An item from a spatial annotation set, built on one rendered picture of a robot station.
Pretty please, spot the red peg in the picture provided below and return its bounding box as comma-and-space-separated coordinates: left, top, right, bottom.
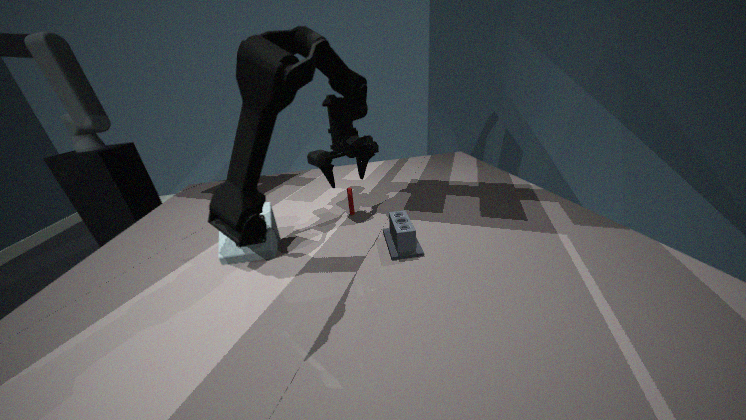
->
347, 188, 355, 215

